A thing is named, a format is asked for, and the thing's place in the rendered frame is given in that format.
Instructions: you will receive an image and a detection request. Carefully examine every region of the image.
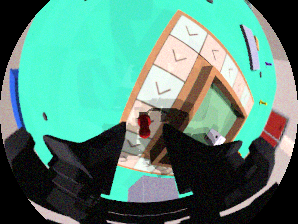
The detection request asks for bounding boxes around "white die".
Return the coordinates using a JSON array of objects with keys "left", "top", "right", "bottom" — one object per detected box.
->
[{"left": 205, "top": 128, "right": 225, "bottom": 145}]

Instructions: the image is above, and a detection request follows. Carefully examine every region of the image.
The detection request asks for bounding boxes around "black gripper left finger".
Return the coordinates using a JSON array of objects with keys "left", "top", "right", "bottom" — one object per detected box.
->
[{"left": 43, "top": 121, "right": 126, "bottom": 196}]

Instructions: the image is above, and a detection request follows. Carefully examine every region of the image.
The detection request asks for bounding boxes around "red pawn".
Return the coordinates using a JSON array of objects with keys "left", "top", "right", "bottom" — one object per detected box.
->
[{"left": 137, "top": 115, "right": 150, "bottom": 139}]

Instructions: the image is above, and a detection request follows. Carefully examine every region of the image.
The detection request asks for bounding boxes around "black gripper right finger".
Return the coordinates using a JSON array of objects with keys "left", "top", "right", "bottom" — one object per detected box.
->
[{"left": 162, "top": 124, "right": 243, "bottom": 194}]

